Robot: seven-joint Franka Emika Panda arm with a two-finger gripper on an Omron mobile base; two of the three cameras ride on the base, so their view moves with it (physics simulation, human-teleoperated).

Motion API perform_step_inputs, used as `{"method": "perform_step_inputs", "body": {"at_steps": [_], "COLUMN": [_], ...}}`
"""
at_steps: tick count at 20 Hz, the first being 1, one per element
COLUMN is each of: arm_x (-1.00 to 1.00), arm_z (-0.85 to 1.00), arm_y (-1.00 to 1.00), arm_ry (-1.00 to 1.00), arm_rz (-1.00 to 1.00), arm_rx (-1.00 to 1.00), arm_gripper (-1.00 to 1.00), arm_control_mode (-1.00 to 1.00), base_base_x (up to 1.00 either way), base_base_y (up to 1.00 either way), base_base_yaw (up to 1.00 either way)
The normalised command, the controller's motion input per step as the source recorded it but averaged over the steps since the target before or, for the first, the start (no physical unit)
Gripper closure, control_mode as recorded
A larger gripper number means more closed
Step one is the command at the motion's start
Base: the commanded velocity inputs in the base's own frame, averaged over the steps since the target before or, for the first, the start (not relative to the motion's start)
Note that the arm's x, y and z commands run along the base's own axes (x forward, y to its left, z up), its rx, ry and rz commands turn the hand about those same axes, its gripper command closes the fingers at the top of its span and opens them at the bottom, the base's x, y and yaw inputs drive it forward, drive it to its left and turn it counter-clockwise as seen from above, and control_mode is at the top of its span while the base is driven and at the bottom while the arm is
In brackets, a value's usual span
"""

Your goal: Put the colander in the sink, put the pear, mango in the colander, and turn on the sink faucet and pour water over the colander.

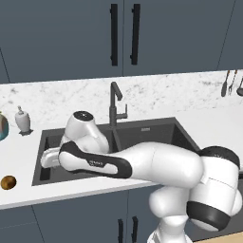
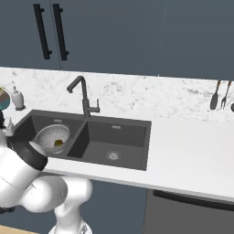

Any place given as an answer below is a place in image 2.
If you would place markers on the white soap dispenser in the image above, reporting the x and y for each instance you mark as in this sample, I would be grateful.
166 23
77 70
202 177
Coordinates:
18 99

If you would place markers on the white perforated colander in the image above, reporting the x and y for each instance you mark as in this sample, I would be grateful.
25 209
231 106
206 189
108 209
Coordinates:
51 134

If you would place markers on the yellow fruit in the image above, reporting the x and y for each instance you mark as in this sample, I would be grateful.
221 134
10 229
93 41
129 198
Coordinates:
58 143

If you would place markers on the teal and tan round object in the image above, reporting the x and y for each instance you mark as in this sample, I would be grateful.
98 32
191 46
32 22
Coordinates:
4 99

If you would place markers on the dark grey sink faucet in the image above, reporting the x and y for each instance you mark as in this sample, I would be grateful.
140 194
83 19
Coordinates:
85 100

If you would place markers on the dark blue base cupboard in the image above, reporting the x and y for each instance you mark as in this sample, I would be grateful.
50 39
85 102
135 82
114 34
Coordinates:
119 207

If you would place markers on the dark grey double sink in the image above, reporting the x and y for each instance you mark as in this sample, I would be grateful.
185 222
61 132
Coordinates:
115 137

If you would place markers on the grey dishwasher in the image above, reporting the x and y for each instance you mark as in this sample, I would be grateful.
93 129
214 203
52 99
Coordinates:
189 218

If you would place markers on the dark hanging utensil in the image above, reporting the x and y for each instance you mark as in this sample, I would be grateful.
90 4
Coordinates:
232 107

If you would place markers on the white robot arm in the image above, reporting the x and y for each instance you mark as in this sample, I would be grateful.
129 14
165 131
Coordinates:
33 189

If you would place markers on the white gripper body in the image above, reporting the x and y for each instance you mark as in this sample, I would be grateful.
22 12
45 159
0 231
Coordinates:
8 128

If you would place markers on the dark blue cupboard door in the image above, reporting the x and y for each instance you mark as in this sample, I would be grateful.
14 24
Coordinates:
112 36
201 36
18 33

